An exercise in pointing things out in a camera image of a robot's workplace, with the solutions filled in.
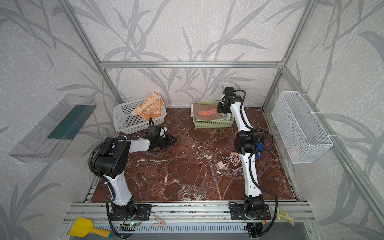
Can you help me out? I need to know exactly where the red patterned towel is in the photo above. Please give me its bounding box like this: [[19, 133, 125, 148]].
[[191, 103, 231, 121]]

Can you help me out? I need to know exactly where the orange patterned towel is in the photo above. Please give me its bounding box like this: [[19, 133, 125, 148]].
[[132, 91, 164, 122]]

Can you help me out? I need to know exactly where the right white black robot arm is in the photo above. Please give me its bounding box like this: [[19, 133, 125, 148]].
[[218, 87, 278, 220]]

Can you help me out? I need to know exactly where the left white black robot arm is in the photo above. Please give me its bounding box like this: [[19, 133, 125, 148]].
[[88, 119, 177, 219]]

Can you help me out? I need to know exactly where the green plastic basket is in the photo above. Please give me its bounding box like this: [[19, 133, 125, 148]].
[[192, 101, 234, 129]]

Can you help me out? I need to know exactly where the white plastic laundry basket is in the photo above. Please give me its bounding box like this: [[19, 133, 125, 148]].
[[113, 98, 149, 135]]

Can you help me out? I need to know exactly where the pink clothespin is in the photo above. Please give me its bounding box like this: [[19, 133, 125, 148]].
[[153, 215, 166, 226]]

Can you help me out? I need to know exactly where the green circuit board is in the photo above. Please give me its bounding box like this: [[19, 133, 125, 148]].
[[121, 222, 142, 228]]

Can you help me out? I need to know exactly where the yellow plastic scoop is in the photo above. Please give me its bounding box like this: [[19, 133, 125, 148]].
[[68, 217, 113, 239]]

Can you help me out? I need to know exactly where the yellow paper tag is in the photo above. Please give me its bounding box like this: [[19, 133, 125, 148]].
[[277, 210, 295, 226]]

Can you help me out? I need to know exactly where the aluminium front rail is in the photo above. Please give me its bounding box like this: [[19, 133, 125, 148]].
[[63, 201, 316, 223]]

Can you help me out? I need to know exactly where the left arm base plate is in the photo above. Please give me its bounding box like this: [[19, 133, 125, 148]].
[[110, 204, 152, 221]]

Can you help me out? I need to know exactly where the white wire mesh basket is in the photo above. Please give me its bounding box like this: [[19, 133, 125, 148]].
[[272, 91, 333, 164]]

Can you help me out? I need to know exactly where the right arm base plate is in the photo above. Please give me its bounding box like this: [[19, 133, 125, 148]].
[[228, 202, 272, 221]]

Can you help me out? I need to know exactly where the clear acrylic wall shelf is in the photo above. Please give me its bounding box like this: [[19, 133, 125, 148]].
[[9, 94, 97, 163]]

